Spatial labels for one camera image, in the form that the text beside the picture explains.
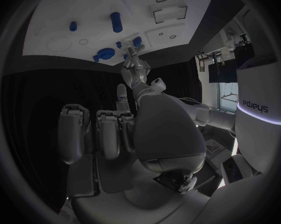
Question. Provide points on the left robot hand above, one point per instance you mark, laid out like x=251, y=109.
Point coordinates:
x=135, y=69

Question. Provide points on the short blue cylinder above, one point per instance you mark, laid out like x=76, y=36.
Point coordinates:
x=73, y=26

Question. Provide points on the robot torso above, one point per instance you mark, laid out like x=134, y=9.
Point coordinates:
x=257, y=89

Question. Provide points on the blue gear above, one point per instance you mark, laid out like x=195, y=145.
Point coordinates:
x=106, y=53

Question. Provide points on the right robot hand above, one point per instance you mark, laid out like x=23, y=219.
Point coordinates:
x=168, y=134

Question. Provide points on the blue cylinder peg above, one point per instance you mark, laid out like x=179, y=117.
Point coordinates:
x=116, y=22

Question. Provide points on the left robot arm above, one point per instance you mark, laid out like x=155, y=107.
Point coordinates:
x=215, y=115

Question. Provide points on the small blue plug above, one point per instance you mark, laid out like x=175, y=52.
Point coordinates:
x=118, y=44

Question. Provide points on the white task board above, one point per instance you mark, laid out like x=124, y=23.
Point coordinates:
x=96, y=7

